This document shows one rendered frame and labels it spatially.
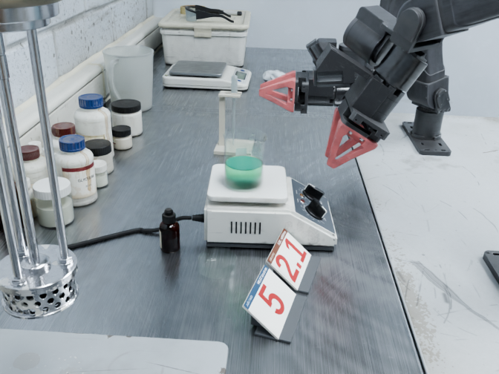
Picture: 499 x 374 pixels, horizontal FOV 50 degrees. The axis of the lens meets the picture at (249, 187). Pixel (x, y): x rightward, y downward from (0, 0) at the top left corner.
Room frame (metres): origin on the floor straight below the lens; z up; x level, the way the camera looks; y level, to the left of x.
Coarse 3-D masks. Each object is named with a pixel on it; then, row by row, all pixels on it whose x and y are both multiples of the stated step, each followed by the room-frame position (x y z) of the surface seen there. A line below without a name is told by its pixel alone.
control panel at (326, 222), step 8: (296, 184) 0.79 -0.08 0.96; (296, 192) 0.76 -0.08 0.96; (296, 200) 0.73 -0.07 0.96; (304, 200) 0.74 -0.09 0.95; (320, 200) 0.78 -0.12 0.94; (296, 208) 0.70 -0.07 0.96; (304, 208) 0.72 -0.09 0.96; (328, 208) 0.77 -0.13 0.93; (304, 216) 0.69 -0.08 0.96; (328, 216) 0.74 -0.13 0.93; (320, 224) 0.69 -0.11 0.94; (328, 224) 0.71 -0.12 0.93
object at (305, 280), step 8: (296, 240) 0.67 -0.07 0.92; (312, 256) 0.66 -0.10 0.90; (272, 264) 0.59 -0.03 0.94; (304, 264) 0.64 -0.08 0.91; (312, 264) 0.64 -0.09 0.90; (280, 272) 0.59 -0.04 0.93; (304, 272) 0.62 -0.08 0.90; (312, 272) 0.62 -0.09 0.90; (288, 280) 0.59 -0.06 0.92; (304, 280) 0.60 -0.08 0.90; (312, 280) 0.60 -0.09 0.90; (296, 288) 0.58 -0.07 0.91; (304, 288) 0.59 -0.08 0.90
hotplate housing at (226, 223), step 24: (288, 192) 0.75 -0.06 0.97; (192, 216) 0.72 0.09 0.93; (216, 216) 0.68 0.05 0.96; (240, 216) 0.68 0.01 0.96; (264, 216) 0.68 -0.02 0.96; (288, 216) 0.68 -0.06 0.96; (216, 240) 0.68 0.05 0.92; (240, 240) 0.68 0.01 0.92; (264, 240) 0.68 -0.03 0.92; (312, 240) 0.68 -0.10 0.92; (336, 240) 0.68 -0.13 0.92
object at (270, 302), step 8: (264, 280) 0.56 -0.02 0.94; (272, 280) 0.57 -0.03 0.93; (280, 280) 0.57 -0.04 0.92; (264, 288) 0.54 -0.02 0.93; (272, 288) 0.55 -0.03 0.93; (280, 288) 0.56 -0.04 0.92; (256, 296) 0.52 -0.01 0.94; (264, 296) 0.53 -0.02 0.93; (272, 296) 0.54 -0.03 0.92; (280, 296) 0.55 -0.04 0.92; (288, 296) 0.56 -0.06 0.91; (256, 304) 0.51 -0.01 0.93; (264, 304) 0.52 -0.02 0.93; (272, 304) 0.53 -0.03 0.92; (280, 304) 0.54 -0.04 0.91; (256, 312) 0.50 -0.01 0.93; (264, 312) 0.51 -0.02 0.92; (272, 312) 0.52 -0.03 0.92; (280, 312) 0.52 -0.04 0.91; (264, 320) 0.50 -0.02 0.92; (272, 320) 0.50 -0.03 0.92; (280, 320) 0.51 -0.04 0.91; (272, 328) 0.49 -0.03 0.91
